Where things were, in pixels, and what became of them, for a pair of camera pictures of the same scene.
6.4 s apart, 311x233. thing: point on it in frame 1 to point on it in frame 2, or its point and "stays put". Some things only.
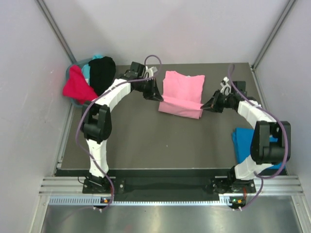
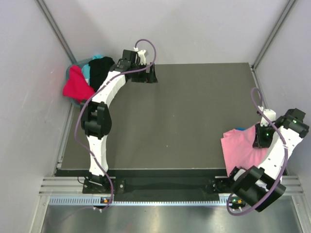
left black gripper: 153,92 to 146,77
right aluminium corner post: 269,41 stays put
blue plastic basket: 80,64 stays put
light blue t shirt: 86,69 stays put
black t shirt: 102,72 stays put
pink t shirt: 182,95 to 238,150
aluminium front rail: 74,185 stays put
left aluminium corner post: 45,11 stays put
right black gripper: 213,103 to 259,142
